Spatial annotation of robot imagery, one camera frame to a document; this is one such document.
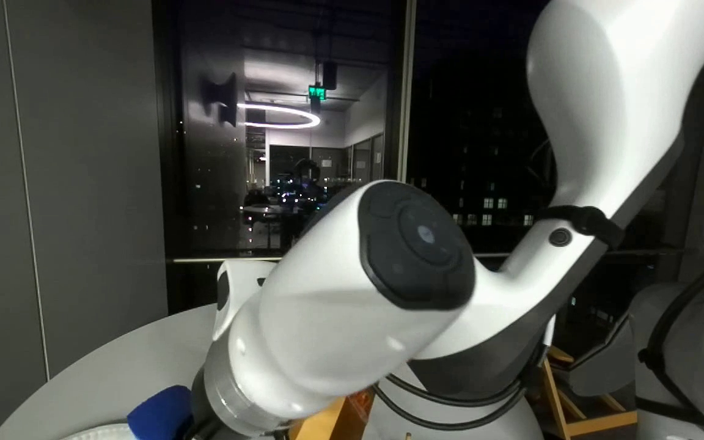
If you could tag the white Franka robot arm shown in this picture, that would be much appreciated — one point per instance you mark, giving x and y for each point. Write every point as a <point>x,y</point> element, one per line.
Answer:
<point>327,325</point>

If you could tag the white horizontal window rail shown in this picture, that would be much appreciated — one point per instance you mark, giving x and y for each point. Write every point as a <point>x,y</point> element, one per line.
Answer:
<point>205,258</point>

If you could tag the wooden frame stand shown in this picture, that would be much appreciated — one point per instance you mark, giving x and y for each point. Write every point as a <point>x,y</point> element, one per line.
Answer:
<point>586,423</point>

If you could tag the blue block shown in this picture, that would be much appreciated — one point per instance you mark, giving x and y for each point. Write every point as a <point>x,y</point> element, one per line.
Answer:
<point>160,416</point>

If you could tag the white plate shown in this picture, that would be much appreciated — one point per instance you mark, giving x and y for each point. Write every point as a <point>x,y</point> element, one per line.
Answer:
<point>99,434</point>

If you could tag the white window mullion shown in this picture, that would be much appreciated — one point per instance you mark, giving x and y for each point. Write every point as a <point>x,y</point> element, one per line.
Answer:
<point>405,81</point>

